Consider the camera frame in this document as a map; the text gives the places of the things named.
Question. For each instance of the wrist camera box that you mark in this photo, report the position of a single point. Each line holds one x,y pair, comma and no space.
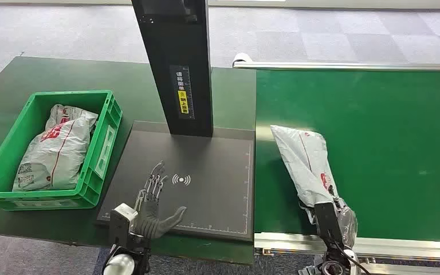
121,224
326,222

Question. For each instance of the grey courier bag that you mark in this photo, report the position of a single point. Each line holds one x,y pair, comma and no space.
303,159
57,151

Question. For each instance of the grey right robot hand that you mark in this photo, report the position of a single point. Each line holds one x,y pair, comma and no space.
348,227

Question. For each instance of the black and yellow label sticker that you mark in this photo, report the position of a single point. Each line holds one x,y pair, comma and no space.
182,102

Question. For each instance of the aluminium conveyor side rail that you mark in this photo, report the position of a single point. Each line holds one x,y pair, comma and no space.
288,243
356,66

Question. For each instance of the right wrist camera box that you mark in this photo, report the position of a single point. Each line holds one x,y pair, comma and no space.
326,222

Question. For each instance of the green plastic basket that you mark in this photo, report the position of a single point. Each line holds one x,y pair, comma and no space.
7,148

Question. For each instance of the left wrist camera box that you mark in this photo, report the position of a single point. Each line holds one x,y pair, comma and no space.
121,224

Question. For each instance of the black weighing device with column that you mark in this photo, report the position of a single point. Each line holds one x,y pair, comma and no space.
204,205

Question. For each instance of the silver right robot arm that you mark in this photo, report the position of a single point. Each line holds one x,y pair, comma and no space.
334,265

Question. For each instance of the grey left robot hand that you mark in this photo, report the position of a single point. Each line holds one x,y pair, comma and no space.
149,224

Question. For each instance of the green conveyor belt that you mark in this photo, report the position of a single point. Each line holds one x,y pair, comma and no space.
394,151

